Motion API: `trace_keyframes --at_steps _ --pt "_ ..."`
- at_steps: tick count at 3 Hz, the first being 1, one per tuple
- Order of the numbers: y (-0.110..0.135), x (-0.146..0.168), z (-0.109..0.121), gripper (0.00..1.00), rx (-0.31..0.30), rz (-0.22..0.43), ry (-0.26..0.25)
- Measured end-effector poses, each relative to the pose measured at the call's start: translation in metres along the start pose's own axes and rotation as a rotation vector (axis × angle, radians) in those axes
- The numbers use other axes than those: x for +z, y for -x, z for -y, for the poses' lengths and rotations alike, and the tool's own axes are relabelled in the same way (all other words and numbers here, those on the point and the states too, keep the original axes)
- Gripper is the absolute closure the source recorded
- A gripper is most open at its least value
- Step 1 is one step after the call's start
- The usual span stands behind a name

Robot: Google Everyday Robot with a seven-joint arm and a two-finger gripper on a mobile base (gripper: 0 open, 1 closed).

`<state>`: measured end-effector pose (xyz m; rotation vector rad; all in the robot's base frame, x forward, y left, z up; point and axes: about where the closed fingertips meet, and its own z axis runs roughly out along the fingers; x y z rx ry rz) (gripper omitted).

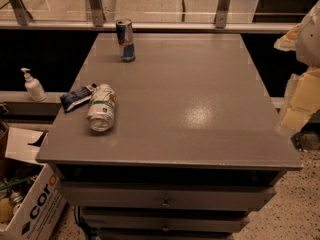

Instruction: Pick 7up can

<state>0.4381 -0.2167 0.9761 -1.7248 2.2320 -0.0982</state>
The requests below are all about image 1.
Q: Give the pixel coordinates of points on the grey drawer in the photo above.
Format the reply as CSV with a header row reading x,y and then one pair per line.
x,y
178,197
166,220

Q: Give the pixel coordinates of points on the metal railing frame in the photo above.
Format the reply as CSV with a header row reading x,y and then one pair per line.
x,y
238,16

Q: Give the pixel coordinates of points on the middle grey drawer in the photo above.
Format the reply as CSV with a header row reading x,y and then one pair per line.
x,y
166,220

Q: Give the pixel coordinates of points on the top grey drawer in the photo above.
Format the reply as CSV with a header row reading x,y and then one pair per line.
x,y
178,197

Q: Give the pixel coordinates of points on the white green 7up can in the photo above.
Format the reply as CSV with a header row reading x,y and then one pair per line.
x,y
101,113

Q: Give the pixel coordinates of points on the blue snack packet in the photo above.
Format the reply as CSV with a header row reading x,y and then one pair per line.
x,y
73,99

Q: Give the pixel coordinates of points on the white cardboard box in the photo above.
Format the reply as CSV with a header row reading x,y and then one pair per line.
x,y
30,204

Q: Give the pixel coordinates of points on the white pump dispenser bottle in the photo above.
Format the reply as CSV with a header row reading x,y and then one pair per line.
x,y
33,86

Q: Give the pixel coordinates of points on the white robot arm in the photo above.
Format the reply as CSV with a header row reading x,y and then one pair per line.
x,y
308,39

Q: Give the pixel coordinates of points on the grey drawer cabinet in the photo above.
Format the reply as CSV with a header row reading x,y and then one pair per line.
x,y
190,110

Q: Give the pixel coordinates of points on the blue silver Red Bull can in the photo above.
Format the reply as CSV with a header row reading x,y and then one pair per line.
x,y
125,40

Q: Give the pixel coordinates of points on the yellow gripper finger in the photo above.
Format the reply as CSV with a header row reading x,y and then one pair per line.
x,y
288,41
301,99

